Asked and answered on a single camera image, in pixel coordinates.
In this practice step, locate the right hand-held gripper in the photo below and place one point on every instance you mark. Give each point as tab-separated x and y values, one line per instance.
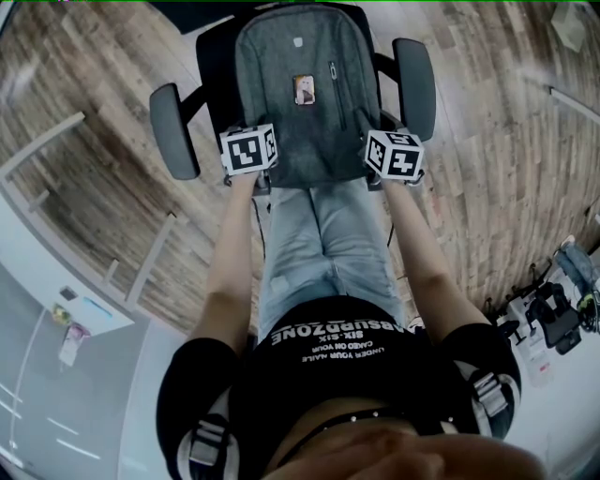
398	159

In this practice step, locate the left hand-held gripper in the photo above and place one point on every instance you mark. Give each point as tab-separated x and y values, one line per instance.
246	152

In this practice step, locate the grey fabric backpack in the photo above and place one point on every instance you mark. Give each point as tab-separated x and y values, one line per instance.
304	140

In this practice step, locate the black office chair with armrests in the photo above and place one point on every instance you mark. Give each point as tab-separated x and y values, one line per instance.
173	136

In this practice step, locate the person's right forearm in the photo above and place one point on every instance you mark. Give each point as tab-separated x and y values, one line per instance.
426	272

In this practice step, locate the person's left forearm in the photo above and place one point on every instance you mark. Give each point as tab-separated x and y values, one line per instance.
225	281

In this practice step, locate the person's legs in light jeans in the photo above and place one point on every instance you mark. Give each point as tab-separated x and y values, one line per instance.
328	244

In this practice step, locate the white table with thin legs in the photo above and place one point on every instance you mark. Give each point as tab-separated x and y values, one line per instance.
574	100

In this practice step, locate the person's white shoe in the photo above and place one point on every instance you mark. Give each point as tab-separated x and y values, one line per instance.
416	324

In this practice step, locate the cardboard box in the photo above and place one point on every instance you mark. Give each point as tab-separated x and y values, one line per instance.
568	25

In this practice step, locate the light blue flat item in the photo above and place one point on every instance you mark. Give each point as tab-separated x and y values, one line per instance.
96	306

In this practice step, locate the white desk with grey legs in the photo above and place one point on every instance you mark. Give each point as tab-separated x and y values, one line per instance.
37	253

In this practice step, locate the black phone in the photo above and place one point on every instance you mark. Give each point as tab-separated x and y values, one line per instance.
68	294

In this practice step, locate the green snack packet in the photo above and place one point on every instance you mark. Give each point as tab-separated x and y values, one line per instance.
61	314

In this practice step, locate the person's torso in black shirt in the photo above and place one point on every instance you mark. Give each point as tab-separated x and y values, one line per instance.
347	384

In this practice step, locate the black device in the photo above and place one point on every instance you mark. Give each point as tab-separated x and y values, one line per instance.
558	323

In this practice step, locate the pink snack packet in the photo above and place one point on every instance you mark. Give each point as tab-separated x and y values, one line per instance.
72	344

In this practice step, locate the white packet with red label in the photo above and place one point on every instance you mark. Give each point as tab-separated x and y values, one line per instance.
538	358

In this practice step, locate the white work table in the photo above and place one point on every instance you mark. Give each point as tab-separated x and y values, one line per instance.
572	422

